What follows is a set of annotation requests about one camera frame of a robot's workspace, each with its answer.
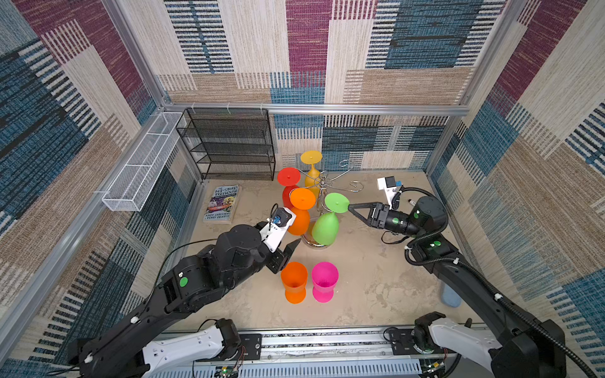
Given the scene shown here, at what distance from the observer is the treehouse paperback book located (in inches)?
41.0

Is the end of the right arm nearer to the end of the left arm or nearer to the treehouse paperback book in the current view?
the end of the left arm

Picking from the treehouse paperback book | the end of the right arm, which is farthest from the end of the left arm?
the treehouse paperback book
